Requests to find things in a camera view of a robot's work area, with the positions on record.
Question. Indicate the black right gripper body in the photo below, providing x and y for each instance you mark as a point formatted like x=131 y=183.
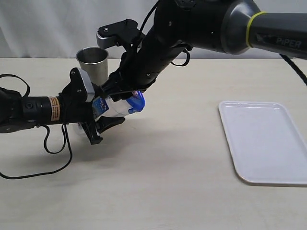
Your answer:
x=124 y=80

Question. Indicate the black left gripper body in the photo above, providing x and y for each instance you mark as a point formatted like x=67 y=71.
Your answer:
x=76 y=110

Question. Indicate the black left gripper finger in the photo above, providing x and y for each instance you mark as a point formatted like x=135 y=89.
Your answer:
x=105 y=123

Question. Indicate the clear tall plastic container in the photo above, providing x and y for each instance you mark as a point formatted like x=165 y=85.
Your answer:
x=108 y=108

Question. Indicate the blue plastic container lid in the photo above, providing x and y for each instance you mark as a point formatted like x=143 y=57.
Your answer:
x=136 y=102

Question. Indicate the stainless steel cup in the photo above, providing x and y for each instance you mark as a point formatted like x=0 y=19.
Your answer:
x=94 y=61

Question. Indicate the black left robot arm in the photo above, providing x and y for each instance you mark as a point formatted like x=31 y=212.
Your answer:
x=22 y=112

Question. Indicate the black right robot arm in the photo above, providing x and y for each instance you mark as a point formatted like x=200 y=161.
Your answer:
x=224 y=26

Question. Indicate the white plastic tray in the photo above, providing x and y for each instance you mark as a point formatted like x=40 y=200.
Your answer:
x=265 y=145

